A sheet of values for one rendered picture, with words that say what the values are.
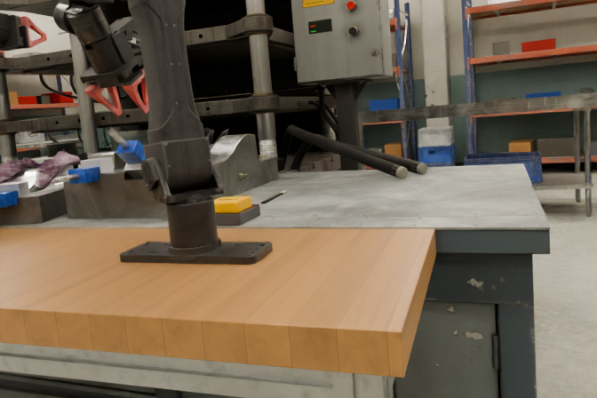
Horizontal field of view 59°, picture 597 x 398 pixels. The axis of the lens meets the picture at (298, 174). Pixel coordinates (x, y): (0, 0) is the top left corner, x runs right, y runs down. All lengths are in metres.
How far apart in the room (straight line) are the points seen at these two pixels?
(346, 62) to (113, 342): 1.35
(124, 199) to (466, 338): 0.66
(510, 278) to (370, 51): 1.06
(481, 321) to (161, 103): 0.57
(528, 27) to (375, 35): 5.90
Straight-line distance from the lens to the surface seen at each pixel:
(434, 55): 7.33
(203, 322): 0.50
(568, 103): 4.42
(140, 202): 1.04
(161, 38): 0.71
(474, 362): 0.90
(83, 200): 1.13
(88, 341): 0.58
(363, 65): 1.73
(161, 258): 0.71
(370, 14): 1.74
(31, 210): 1.17
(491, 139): 7.55
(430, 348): 0.90
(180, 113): 0.70
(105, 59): 0.99
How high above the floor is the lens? 0.98
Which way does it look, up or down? 7 degrees down
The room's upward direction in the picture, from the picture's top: 5 degrees counter-clockwise
